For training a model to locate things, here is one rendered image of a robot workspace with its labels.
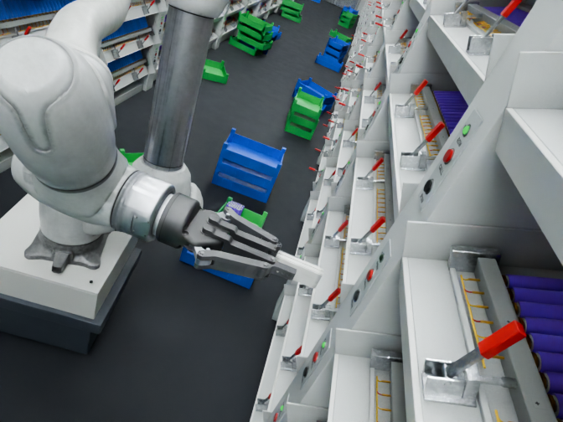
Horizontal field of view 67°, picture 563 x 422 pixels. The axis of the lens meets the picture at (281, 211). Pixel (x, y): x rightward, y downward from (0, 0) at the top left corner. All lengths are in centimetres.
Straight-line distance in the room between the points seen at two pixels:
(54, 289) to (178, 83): 60
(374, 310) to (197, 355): 96
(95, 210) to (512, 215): 50
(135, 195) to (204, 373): 93
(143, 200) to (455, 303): 40
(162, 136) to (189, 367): 74
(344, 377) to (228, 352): 92
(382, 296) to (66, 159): 40
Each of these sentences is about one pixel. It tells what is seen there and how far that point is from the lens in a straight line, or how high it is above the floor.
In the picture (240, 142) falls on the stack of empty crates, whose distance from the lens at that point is 229.
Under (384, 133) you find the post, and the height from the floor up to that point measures 83.
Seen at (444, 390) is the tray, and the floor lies 95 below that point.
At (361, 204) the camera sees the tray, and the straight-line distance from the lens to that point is 99.
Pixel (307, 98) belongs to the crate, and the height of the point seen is 18.
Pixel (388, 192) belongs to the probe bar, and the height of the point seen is 78.
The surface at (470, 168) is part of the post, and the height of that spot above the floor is 106.
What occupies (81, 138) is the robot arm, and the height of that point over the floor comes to 95.
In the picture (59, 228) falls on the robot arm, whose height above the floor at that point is 41.
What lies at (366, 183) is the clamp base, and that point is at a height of 76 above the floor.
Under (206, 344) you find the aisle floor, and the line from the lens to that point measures 150.
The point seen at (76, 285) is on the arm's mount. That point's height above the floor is 30.
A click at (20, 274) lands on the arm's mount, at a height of 29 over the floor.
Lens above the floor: 120
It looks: 33 degrees down
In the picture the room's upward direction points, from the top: 24 degrees clockwise
